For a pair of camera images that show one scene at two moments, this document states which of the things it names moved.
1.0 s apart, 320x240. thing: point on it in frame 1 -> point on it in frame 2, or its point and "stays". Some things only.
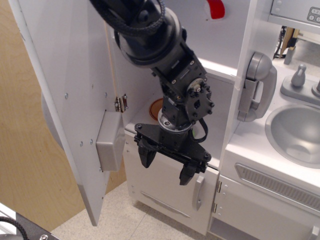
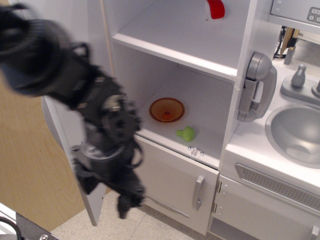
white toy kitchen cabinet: [260, 61] stays
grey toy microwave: [300, 14] stays
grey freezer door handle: [197, 192] stays
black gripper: [180, 145] -> [114, 167]
